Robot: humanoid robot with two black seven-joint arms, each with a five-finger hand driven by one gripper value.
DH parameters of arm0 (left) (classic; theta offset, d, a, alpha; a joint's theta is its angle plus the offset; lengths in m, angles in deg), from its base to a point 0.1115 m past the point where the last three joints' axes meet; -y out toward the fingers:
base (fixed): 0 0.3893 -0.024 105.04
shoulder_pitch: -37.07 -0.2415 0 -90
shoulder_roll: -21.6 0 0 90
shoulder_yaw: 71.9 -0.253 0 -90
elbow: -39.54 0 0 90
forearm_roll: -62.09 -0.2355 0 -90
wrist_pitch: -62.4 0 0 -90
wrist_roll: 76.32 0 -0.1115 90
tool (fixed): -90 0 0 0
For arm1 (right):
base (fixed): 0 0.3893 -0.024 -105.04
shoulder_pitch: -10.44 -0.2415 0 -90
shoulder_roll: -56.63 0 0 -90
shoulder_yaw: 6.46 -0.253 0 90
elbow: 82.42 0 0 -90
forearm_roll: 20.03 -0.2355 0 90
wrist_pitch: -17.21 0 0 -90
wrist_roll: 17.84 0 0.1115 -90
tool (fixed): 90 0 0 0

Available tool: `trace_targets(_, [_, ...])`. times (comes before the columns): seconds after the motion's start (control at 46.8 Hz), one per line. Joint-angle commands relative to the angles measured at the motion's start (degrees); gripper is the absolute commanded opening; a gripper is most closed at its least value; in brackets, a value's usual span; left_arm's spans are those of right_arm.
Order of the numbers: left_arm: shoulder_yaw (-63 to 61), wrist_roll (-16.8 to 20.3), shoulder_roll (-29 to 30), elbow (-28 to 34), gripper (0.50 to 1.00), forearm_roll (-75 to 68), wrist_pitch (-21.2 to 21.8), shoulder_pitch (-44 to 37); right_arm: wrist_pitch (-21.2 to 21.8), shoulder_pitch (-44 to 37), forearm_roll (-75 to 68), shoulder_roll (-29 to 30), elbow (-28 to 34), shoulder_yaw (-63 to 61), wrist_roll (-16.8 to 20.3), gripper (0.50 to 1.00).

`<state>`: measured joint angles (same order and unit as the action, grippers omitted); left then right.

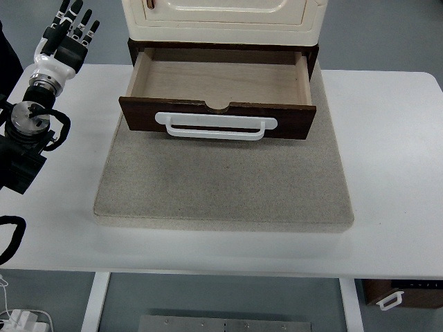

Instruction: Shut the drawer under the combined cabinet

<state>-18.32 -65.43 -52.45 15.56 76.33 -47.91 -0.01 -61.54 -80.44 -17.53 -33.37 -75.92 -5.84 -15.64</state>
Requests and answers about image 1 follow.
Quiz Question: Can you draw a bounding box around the white power adapter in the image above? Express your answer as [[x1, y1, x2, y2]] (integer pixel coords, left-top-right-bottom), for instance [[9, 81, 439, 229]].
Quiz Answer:
[[1, 309, 50, 332]]

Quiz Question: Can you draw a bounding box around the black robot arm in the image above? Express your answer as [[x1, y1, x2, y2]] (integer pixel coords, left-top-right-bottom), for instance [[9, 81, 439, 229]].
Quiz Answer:
[[1, 1, 100, 194]]

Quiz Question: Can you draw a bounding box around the dark wooden drawer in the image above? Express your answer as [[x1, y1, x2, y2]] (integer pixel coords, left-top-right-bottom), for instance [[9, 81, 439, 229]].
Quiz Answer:
[[118, 47, 318, 141]]

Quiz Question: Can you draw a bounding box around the grey metal plate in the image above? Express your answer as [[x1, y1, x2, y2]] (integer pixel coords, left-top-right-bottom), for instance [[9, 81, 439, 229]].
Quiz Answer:
[[138, 315, 312, 332]]

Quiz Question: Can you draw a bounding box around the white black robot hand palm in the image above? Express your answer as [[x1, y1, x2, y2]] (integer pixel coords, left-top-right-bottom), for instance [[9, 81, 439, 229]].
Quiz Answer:
[[30, 33, 89, 80]]

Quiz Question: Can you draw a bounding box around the white cable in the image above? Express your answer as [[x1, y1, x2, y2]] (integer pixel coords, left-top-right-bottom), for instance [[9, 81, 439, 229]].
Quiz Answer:
[[0, 274, 11, 319]]

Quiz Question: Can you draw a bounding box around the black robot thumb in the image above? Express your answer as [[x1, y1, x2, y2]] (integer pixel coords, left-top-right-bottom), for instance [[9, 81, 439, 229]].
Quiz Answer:
[[41, 20, 71, 55]]

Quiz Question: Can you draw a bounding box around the beige fabric mat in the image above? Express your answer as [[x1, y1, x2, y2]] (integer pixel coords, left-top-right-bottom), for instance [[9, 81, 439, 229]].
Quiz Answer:
[[93, 69, 354, 232]]

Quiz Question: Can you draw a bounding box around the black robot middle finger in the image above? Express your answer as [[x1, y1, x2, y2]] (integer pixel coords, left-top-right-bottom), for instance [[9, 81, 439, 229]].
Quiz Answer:
[[65, 0, 83, 24]]

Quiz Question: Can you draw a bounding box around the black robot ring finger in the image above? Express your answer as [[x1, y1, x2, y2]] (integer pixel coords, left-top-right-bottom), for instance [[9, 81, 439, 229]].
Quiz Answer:
[[71, 9, 93, 39]]

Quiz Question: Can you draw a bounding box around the white table frame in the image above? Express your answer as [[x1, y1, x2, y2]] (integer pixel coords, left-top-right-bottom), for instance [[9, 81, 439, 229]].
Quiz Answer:
[[81, 272, 364, 331]]

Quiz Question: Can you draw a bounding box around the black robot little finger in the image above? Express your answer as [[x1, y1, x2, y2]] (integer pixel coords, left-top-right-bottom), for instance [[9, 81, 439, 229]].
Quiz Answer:
[[82, 20, 100, 46]]

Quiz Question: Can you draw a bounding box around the dark wooden cabinet base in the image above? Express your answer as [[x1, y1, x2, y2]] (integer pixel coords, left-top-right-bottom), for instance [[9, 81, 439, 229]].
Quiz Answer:
[[127, 39, 319, 101]]

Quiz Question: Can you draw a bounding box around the black sleeved cable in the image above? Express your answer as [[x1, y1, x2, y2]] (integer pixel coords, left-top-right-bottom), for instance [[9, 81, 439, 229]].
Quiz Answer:
[[0, 214, 27, 266]]

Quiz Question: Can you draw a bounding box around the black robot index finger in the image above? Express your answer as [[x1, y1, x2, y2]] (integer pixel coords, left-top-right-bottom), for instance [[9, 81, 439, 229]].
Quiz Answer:
[[50, 0, 70, 28]]

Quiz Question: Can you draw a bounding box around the white drawer handle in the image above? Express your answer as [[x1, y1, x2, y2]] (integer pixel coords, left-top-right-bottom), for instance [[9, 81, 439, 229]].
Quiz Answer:
[[154, 112, 278, 141]]

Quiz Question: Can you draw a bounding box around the white handle on box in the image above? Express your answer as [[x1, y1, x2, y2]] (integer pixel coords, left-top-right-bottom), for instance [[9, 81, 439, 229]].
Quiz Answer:
[[376, 290, 404, 311]]

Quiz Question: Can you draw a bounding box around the cream white upper cabinet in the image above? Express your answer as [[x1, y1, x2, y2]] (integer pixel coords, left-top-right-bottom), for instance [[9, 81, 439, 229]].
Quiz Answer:
[[122, 0, 328, 46]]

